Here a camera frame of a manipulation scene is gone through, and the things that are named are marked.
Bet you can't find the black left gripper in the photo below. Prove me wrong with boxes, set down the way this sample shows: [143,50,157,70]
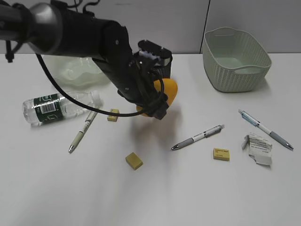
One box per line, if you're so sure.
[93,53,169,120]

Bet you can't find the yellow mango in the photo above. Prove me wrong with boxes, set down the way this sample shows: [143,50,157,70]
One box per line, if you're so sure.
[136,78,178,117]

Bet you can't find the clear water bottle green label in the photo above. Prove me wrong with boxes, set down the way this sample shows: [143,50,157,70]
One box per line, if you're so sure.
[23,90,104,125]

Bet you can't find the white waste paper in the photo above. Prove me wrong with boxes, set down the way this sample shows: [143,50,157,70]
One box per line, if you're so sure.
[241,133,272,166]

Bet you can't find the blue clear retractable pen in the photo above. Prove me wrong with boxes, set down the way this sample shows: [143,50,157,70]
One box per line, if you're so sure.
[238,109,293,151]

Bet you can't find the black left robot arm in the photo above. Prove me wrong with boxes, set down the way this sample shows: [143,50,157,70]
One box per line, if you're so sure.
[0,0,172,120]

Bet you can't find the black mesh pen holder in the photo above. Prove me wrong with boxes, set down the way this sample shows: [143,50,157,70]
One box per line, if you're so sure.
[153,56,173,78]

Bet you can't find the yellow eraser near bottle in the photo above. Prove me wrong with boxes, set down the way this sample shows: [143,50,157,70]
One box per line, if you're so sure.
[107,109,119,122]

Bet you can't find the cream green retractable pen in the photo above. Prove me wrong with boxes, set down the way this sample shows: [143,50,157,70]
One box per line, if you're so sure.
[68,111,97,154]

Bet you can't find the pale green wavy glass plate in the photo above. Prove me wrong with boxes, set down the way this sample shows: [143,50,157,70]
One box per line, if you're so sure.
[43,55,110,89]

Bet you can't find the yellow eraser front centre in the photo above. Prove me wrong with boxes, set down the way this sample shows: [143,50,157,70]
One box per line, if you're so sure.
[125,152,143,170]

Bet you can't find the grey white retractable pen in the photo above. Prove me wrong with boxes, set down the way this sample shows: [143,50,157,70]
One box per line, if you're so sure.
[171,124,225,151]

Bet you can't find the pale green plastic basket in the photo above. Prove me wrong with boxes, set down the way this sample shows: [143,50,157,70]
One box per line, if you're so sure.
[203,27,272,93]

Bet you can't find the yellow eraser right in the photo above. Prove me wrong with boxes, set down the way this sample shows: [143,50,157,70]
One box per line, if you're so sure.
[213,148,230,161]

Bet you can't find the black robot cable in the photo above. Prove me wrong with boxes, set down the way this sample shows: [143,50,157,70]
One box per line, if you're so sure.
[35,53,165,117]

